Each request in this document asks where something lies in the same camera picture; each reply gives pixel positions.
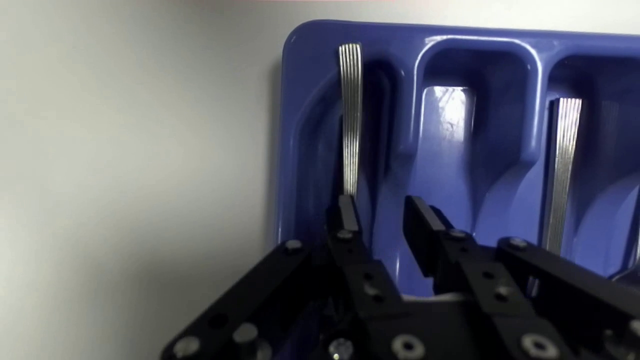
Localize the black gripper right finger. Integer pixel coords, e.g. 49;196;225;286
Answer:
402;194;640;360

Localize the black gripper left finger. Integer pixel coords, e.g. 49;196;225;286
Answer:
158;192;430;360

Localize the silver fork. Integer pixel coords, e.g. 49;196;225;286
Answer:
335;43;363;198

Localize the blue plastic cutlery tray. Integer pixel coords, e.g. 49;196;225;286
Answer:
273;19;640;304

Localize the silver utensil in tray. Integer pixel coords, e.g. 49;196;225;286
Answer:
540;97;585;260

